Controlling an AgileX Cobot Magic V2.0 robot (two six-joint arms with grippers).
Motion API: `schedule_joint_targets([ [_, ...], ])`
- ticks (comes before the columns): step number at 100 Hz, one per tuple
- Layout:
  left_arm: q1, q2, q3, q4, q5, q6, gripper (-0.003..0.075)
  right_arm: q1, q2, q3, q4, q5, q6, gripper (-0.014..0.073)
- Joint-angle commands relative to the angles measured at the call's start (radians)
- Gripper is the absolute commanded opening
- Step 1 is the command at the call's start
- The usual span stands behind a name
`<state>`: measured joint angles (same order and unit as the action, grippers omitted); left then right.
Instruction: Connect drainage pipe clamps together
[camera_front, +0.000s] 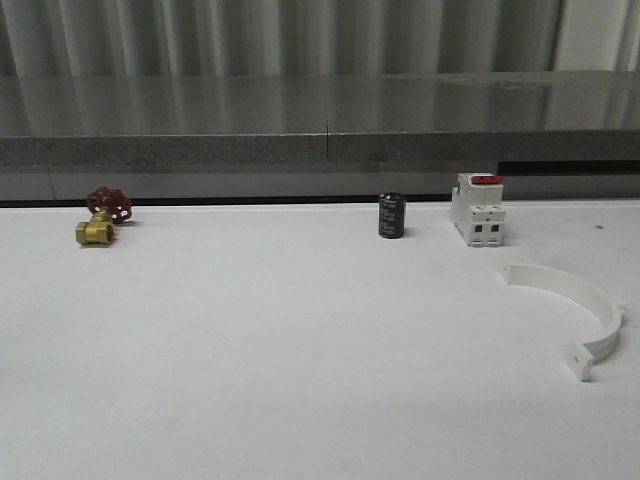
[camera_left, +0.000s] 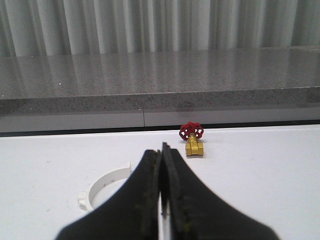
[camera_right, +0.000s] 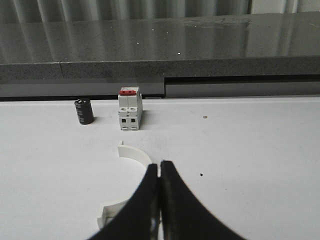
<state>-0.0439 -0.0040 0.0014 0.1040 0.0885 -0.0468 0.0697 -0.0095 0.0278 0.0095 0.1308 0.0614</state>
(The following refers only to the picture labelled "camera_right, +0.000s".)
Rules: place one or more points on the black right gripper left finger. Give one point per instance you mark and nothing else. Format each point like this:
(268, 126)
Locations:
(139, 219)

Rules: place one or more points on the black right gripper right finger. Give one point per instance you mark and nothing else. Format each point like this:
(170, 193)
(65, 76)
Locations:
(183, 215)

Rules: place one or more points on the white half-ring pipe clamp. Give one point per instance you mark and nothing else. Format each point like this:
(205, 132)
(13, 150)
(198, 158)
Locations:
(110, 209)

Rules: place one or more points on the black cylindrical capacitor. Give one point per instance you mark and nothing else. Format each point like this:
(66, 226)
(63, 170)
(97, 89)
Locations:
(84, 111)

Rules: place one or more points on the grey stone counter ledge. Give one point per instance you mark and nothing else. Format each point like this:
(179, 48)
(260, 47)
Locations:
(64, 60)

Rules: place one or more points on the white circuit breaker red switch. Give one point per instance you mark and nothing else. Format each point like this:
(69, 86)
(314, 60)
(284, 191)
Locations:
(130, 108)

